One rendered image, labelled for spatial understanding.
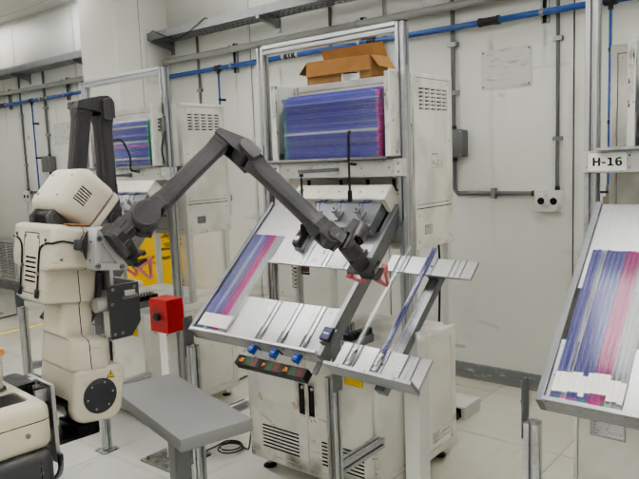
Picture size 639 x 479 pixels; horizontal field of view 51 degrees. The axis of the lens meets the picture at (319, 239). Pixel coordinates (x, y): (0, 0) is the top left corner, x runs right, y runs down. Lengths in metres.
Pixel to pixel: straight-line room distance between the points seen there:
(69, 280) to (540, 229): 2.70
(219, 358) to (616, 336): 2.53
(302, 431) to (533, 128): 2.11
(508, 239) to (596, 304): 2.02
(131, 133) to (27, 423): 2.20
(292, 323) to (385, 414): 0.54
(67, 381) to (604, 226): 1.68
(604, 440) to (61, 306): 1.66
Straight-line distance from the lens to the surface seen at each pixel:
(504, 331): 4.15
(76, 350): 2.04
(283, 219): 2.95
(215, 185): 3.85
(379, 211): 2.60
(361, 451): 2.55
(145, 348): 3.63
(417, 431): 2.29
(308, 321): 2.45
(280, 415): 2.99
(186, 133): 3.73
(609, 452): 2.28
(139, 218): 1.90
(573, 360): 1.97
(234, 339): 2.61
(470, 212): 4.12
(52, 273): 2.00
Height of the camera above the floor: 1.39
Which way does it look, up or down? 7 degrees down
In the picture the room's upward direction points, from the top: 2 degrees counter-clockwise
